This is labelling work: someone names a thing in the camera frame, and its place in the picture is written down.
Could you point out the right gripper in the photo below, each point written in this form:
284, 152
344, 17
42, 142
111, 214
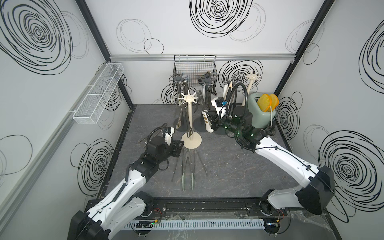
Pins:
216, 119

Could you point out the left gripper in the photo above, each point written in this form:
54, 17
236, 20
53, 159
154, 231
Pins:
174, 146

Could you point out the dark grey rack stand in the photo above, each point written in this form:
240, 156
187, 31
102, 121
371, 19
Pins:
204, 98
180, 88
232, 102

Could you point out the cream tongs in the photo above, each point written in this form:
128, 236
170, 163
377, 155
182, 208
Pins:
208, 124

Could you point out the cream rack stand front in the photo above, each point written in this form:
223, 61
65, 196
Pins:
192, 139

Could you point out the cream rack stand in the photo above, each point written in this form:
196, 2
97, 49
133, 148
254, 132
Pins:
252, 78
192, 139

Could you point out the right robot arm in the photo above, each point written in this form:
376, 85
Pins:
316, 185

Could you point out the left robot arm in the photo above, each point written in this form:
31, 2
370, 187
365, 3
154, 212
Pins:
126, 201

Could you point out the cream rack stand rear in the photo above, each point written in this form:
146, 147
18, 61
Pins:
252, 78

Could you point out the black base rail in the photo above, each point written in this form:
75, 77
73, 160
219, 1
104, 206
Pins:
251, 206

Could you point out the black wire basket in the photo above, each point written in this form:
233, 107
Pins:
193, 67

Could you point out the white wire shelf basket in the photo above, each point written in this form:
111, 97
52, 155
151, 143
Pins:
95, 102

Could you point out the grey cable duct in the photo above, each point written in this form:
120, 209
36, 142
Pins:
223, 224

